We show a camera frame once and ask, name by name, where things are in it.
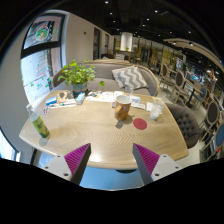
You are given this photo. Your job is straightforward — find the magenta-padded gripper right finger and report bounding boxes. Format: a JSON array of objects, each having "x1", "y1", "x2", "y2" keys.
[{"x1": 131, "y1": 142, "x2": 184, "y2": 186}]

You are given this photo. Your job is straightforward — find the group of oval-backed chairs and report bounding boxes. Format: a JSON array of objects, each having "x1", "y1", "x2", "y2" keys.
[{"x1": 158, "y1": 61, "x2": 224, "y2": 163}]

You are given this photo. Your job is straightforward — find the small light blue box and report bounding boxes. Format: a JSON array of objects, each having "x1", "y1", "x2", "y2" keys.
[{"x1": 75, "y1": 92, "x2": 87, "y2": 106}]

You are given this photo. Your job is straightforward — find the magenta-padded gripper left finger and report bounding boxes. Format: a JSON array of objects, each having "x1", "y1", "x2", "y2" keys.
[{"x1": 41, "y1": 142, "x2": 92, "y2": 186}]

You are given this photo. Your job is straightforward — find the grey white chevron pillow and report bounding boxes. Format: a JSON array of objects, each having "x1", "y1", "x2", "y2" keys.
[{"x1": 111, "y1": 65, "x2": 149, "y2": 90}]

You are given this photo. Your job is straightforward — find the brown mug with white inside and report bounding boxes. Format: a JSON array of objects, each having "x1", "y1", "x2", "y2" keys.
[{"x1": 114, "y1": 94, "x2": 133, "y2": 122}]

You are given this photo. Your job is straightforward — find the framed wall poster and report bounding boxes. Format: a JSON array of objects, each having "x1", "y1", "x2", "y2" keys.
[{"x1": 22, "y1": 14, "x2": 64, "y2": 50}]

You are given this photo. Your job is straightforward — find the clear plastic cup with straw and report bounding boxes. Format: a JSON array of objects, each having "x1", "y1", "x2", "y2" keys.
[{"x1": 149, "y1": 94, "x2": 167, "y2": 121}]

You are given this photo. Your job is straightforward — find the white printed leaflets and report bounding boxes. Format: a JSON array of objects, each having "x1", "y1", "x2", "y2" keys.
[{"x1": 85, "y1": 90, "x2": 116, "y2": 103}]

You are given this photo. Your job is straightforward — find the grey sofa with wooden frame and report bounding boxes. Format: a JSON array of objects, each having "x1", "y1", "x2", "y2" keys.
[{"x1": 51, "y1": 59, "x2": 160, "y2": 98}]

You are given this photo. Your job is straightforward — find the clear green-labelled drink bottle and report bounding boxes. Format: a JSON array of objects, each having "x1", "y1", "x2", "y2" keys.
[{"x1": 25, "y1": 103, "x2": 51, "y2": 140}]

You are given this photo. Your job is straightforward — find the wooden card stand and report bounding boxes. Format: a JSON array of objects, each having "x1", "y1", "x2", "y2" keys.
[{"x1": 55, "y1": 89, "x2": 75, "y2": 105}]

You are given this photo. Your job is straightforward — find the green potted plant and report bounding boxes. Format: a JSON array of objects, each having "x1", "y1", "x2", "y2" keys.
[{"x1": 57, "y1": 59, "x2": 106, "y2": 98}]

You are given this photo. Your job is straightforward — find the blue white booklet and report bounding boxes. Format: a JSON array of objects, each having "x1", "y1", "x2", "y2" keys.
[{"x1": 44, "y1": 95, "x2": 77, "y2": 109}]

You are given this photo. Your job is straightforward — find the group of ceiling lights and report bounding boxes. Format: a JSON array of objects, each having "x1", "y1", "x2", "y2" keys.
[{"x1": 103, "y1": 0, "x2": 194, "y2": 36}]

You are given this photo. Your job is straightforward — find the white round column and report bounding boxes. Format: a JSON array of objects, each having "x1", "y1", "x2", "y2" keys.
[{"x1": 119, "y1": 32, "x2": 134, "y2": 53}]

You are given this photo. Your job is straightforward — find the flat round red coaster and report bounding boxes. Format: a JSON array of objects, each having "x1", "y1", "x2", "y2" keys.
[{"x1": 132, "y1": 117, "x2": 148, "y2": 131}]

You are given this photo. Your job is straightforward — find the dark tufted armchair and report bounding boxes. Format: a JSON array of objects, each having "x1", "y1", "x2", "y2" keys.
[{"x1": 165, "y1": 102, "x2": 201, "y2": 150}]

